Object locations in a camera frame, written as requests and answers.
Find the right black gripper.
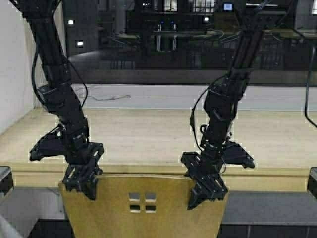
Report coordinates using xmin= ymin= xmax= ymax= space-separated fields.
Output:
xmin=181 ymin=140 xmax=254 ymax=210

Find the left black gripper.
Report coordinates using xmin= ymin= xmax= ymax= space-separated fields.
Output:
xmin=29 ymin=123 xmax=104 ymax=200

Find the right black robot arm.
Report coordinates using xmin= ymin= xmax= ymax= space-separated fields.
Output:
xmin=181 ymin=0 xmax=293 ymax=210

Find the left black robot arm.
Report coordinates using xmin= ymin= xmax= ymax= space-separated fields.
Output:
xmin=11 ymin=0 xmax=104 ymax=200

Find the right silver robot base corner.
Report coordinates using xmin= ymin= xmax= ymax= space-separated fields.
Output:
xmin=307 ymin=167 xmax=317 ymax=198

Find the left silver robot base corner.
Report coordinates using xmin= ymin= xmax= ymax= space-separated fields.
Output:
xmin=0 ymin=166 xmax=14 ymax=198

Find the long wooden counter table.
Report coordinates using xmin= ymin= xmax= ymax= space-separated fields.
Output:
xmin=0 ymin=109 xmax=317 ymax=192

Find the white cable on sill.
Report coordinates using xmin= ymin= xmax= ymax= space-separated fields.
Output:
xmin=74 ymin=85 xmax=132 ymax=101

